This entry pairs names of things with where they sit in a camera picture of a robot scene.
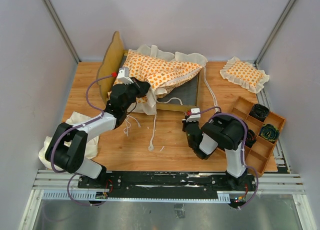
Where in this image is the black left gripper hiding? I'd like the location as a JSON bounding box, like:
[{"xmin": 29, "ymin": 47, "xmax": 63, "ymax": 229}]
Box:
[{"xmin": 122, "ymin": 76, "xmax": 152, "ymax": 111}]

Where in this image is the dark rolled sock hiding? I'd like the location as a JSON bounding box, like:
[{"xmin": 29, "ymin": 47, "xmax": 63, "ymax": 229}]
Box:
[
  {"xmin": 249, "ymin": 104, "xmax": 270, "ymax": 122},
  {"xmin": 245, "ymin": 129, "xmax": 257, "ymax": 148},
  {"xmin": 259, "ymin": 124, "xmax": 280, "ymax": 144}
]

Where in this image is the duck print small pillow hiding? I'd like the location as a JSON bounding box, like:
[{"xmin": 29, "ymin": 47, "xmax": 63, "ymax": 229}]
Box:
[{"xmin": 220, "ymin": 56, "xmax": 270, "ymax": 94}]

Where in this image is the cream cloth pile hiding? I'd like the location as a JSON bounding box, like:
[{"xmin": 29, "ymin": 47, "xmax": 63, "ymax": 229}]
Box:
[{"xmin": 38, "ymin": 111, "xmax": 101, "ymax": 163}]

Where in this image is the dark rolled sock upper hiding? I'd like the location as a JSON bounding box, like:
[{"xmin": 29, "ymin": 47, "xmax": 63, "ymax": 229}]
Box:
[{"xmin": 249, "ymin": 104, "xmax": 270, "ymax": 122}]

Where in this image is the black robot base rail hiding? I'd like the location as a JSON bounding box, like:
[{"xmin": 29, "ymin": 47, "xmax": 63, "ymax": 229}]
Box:
[{"xmin": 35, "ymin": 170, "xmax": 306, "ymax": 203}]

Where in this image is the wooden compartment organizer box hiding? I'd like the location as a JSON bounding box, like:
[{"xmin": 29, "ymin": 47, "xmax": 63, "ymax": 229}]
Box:
[{"xmin": 231, "ymin": 97, "xmax": 286, "ymax": 177}]

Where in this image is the wooden pet bed frame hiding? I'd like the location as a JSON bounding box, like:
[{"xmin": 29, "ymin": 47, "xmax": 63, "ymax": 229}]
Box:
[{"xmin": 96, "ymin": 31, "xmax": 203, "ymax": 112}]

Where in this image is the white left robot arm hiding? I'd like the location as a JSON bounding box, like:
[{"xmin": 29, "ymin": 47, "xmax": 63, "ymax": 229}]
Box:
[{"xmin": 45, "ymin": 78, "xmax": 151, "ymax": 188}]

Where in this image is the duck print bed cover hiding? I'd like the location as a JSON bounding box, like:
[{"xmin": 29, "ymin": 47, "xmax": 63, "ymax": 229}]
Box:
[{"xmin": 123, "ymin": 44, "xmax": 208, "ymax": 115}]

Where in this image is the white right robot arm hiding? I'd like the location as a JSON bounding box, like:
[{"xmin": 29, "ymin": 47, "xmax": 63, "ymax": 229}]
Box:
[{"xmin": 182, "ymin": 112, "xmax": 249, "ymax": 190}]

